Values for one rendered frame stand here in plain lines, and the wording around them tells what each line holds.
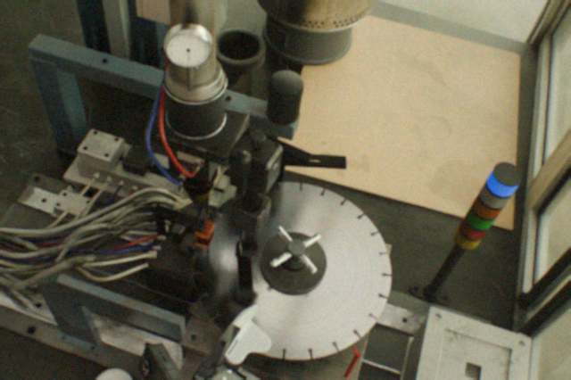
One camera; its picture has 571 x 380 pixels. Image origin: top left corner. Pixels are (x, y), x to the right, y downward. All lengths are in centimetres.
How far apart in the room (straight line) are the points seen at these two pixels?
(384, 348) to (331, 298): 24
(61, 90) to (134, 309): 51
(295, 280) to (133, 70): 48
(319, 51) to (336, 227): 62
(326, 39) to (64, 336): 90
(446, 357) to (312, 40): 84
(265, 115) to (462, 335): 51
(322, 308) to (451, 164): 61
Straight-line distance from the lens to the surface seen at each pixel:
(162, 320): 94
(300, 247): 99
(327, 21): 147
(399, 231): 135
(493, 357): 111
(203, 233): 103
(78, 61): 120
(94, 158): 125
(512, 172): 97
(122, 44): 151
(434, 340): 108
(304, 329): 99
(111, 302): 96
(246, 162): 73
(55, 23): 176
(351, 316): 101
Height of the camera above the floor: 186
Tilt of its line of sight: 54 degrees down
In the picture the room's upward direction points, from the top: 10 degrees clockwise
